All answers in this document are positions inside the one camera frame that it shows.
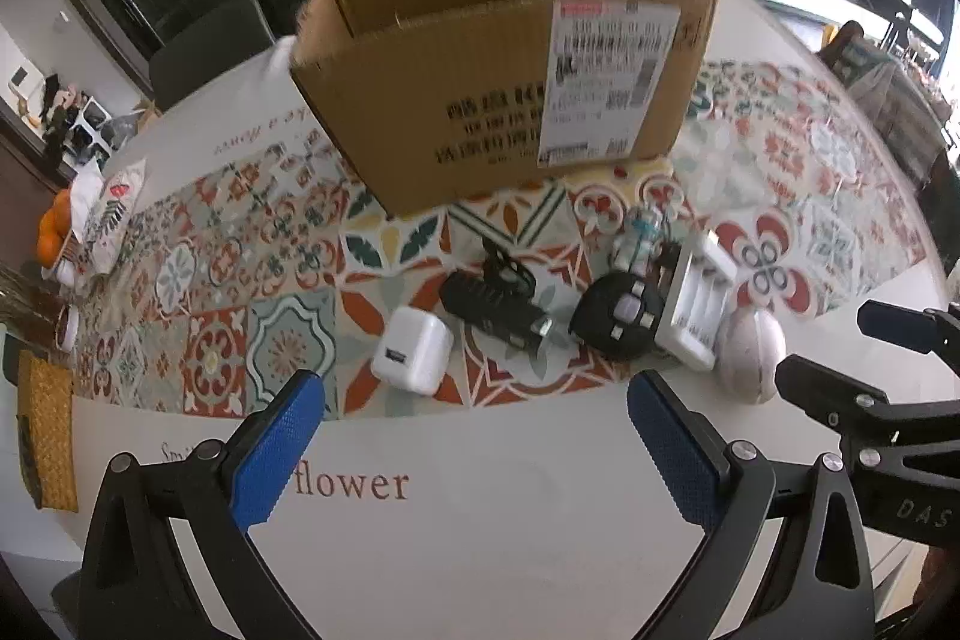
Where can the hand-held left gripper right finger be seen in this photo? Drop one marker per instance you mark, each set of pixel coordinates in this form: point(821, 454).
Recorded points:
point(673, 452)

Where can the pile of oranges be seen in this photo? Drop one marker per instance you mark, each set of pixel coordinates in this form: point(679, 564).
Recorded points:
point(54, 227)

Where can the black car charger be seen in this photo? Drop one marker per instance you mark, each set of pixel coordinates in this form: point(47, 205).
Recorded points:
point(487, 306)

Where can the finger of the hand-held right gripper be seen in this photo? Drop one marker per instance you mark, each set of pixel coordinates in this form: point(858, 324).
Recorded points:
point(907, 329)
point(832, 396)

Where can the wooden chair with cloth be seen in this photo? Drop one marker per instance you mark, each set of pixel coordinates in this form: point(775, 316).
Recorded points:
point(892, 93)

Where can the white battery charger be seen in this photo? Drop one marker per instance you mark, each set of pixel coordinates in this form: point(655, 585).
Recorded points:
point(694, 310)

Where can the white cube wall charger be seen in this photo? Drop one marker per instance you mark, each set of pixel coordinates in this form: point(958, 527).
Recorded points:
point(411, 351)

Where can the white printed bag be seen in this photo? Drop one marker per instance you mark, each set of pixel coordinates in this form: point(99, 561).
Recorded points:
point(109, 212)

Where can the yellow woven mat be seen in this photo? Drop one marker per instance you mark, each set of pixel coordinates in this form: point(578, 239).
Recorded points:
point(49, 430)

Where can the dark grey dining chair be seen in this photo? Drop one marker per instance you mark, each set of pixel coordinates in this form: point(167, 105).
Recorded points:
point(206, 55)

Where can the small clear bottle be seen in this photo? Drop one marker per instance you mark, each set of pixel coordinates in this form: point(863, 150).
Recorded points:
point(637, 235)

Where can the brown cardboard box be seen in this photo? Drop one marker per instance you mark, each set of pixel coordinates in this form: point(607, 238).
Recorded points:
point(450, 85)

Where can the round beige device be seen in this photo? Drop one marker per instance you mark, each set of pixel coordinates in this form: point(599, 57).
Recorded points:
point(750, 355)

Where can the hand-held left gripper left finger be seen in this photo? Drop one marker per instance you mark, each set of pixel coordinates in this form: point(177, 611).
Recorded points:
point(279, 452)

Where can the white shoe rack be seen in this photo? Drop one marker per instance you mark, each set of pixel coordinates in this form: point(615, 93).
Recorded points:
point(79, 119)

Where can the black round travel adapter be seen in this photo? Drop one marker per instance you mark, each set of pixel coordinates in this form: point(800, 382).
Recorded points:
point(615, 314)

